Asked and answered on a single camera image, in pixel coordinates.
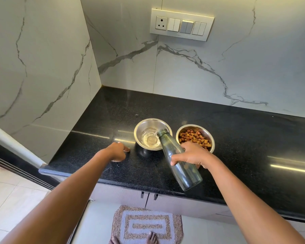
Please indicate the person's right hand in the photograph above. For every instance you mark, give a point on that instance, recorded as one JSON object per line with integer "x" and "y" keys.
{"x": 198, "y": 153}

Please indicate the person's left hand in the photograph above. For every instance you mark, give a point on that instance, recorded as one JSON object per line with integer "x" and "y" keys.
{"x": 114, "y": 152}

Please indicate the grey water bottle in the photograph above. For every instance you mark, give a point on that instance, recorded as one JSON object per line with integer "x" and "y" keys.
{"x": 185, "y": 175}

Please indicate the person's right forearm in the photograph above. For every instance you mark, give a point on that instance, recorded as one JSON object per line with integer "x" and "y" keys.
{"x": 249, "y": 205}

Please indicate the person's left forearm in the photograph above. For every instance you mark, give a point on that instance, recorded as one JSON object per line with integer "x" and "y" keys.
{"x": 58, "y": 205}

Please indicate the beige patterned floor mat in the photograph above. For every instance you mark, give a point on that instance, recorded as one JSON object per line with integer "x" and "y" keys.
{"x": 147, "y": 226}

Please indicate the person's left foot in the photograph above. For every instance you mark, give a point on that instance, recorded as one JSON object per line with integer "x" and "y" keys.
{"x": 114, "y": 240}

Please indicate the person's foot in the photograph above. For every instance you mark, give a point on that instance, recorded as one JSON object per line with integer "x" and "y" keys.
{"x": 151, "y": 238}
{"x": 114, "y": 240}

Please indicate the person's right foot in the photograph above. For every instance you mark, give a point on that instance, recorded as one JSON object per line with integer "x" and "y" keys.
{"x": 151, "y": 238}

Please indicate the white base cabinet door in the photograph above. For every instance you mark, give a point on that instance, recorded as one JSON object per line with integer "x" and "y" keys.
{"x": 188, "y": 207}
{"x": 117, "y": 195}

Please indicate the white switch panel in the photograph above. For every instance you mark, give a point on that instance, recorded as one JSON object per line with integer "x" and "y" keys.
{"x": 183, "y": 35}

